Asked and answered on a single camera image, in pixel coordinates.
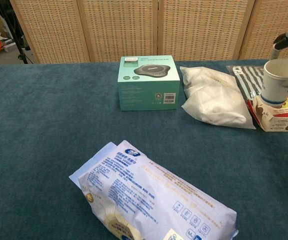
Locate white translucent plastic bag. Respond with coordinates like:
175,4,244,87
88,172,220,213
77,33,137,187
179,65,256,130

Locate white blue tissue pack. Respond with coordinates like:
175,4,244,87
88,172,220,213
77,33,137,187
68,139,239,240

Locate woven wooden folding screen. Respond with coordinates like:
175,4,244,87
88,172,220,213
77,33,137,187
9,0,288,65

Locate black tripod stand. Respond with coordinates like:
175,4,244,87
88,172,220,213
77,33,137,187
0,0,36,65

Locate cream cookie carton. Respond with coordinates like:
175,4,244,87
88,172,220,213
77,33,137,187
247,92,288,133

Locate teal speakerphone retail box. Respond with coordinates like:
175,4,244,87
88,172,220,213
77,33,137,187
117,55,180,112

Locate white paper cup blue band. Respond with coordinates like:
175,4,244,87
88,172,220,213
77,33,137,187
260,58,288,108

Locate green striped candy bag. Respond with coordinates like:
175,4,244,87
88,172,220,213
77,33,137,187
226,63,288,104

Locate white flat cardboard box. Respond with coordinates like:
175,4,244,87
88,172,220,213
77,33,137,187
3,41,18,53

